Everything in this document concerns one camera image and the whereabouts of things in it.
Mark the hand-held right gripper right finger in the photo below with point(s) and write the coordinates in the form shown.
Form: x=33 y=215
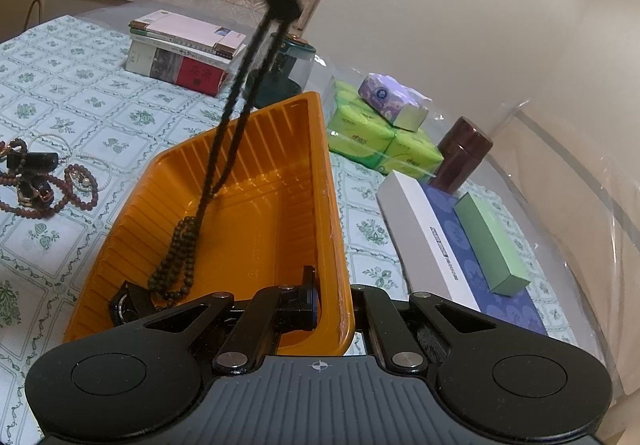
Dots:
x=372 y=315

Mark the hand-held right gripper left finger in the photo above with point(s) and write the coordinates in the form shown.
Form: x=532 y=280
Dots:
x=300 y=305

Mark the orange plastic tray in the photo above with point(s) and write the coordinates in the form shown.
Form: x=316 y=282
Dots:
x=270 y=175

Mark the glass jar with green base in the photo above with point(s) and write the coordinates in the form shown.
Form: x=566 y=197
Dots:
x=295 y=70

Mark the pink cover book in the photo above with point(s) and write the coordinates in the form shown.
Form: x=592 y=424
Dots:
x=190 y=27

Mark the long white box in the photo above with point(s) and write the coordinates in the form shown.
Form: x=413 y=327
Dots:
x=415 y=215

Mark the flat blue patterned box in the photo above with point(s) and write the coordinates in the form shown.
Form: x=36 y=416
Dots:
x=465 y=255

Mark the green tissue pack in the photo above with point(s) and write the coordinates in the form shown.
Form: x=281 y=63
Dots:
x=415 y=152
x=347 y=92
x=357 y=132

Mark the thin green-edged book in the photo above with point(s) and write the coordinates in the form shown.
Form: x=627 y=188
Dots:
x=165 y=42

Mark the thick red and white book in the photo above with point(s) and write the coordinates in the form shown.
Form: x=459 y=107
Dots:
x=170 y=67

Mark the small green box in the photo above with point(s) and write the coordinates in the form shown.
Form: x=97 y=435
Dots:
x=492 y=240

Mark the purple tissue pack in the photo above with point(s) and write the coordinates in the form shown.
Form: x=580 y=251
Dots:
x=390 y=97

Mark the brown cylindrical canister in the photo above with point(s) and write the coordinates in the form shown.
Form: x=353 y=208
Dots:
x=460 y=150

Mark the floral tablecloth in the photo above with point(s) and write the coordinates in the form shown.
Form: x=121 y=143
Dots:
x=100 y=90

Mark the black and gold bangle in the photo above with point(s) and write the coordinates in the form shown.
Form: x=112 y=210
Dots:
x=34 y=193

